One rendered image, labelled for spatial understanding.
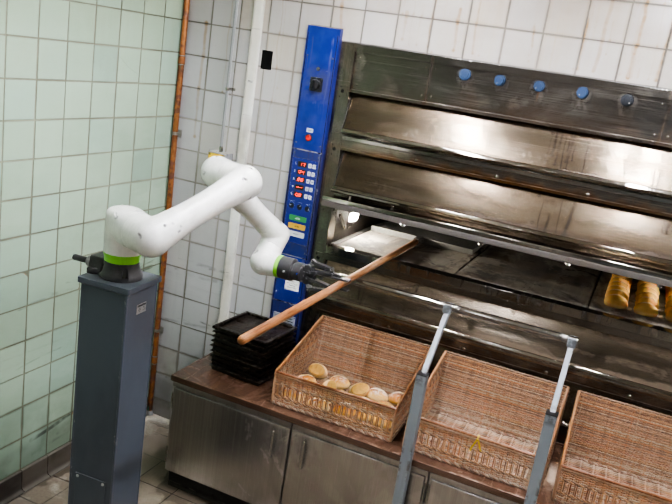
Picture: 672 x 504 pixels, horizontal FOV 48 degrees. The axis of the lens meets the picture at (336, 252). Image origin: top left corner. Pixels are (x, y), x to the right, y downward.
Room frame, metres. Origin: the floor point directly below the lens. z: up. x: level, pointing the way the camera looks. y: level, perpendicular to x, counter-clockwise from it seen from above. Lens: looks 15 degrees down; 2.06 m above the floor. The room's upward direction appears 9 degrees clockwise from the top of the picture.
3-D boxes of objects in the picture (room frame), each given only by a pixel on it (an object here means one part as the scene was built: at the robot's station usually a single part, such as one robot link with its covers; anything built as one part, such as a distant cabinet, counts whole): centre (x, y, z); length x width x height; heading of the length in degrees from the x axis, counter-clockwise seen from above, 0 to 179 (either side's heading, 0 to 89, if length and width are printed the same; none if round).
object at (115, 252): (2.46, 0.72, 1.36); 0.16 x 0.13 x 0.19; 48
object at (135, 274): (2.49, 0.78, 1.23); 0.26 x 0.15 x 0.06; 73
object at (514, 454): (2.82, -0.72, 0.72); 0.56 x 0.49 x 0.28; 69
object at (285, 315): (2.87, -0.07, 1.20); 1.71 x 0.03 x 0.03; 159
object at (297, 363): (3.04, -0.16, 0.72); 0.56 x 0.49 x 0.28; 70
